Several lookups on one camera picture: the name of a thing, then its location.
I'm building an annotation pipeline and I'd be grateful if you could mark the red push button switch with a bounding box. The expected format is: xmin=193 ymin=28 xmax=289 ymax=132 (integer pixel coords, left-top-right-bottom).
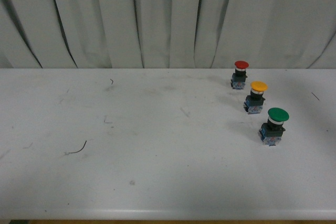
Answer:
xmin=230 ymin=60 xmax=249 ymax=90

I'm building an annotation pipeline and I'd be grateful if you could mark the yellow push button switch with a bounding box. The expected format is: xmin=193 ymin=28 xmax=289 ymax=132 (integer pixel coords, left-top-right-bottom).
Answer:
xmin=244 ymin=81 xmax=268 ymax=114

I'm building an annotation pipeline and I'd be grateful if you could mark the green push button switch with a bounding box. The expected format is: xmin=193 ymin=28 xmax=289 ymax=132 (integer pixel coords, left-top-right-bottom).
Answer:
xmin=258 ymin=108 xmax=289 ymax=146

